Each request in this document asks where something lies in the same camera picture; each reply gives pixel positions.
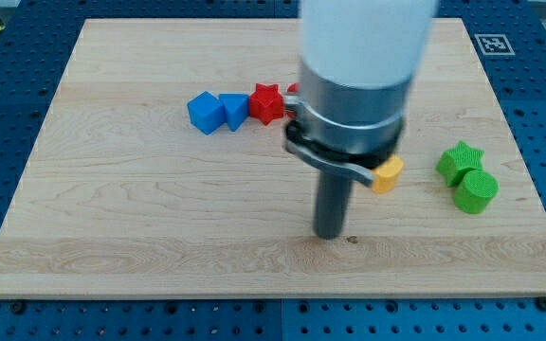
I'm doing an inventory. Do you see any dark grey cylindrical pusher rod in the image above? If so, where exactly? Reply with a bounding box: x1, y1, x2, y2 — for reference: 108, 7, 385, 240
313, 171, 353, 240

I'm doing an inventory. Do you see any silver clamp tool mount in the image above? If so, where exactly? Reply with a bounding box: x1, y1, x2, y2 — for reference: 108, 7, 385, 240
284, 62, 411, 187

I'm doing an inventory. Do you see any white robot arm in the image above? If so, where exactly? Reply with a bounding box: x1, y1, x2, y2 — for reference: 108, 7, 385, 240
284, 0, 440, 240

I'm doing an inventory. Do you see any yellow block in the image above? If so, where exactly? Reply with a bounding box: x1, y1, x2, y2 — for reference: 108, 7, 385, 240
371, 154, 405, 194

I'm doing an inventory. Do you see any red round block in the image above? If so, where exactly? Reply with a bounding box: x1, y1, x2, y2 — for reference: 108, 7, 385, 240
285, 83, 299, 119

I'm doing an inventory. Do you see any red star block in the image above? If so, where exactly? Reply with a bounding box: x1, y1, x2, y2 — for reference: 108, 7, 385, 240
248, 83, 284, 125

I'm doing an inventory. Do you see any blue triangle block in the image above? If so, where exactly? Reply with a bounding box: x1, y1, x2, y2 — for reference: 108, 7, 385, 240
219, 93, 249, 132

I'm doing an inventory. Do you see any green star block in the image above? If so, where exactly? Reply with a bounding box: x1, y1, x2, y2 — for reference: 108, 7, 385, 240
435, 140, 484, 188

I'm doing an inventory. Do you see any blue cube block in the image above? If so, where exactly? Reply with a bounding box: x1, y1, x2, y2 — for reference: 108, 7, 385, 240
187, 92, 226, 135

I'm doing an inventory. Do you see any green cylinder block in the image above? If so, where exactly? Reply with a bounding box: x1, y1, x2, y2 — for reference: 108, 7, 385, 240
453, 170, 499, 214

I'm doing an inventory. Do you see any white fiducial marker tag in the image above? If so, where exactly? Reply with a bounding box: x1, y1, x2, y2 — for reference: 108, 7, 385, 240
475, 33, 515, 56

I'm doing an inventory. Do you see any light wooden board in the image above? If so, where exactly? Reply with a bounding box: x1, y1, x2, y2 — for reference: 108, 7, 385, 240
0, 19, 546, 300

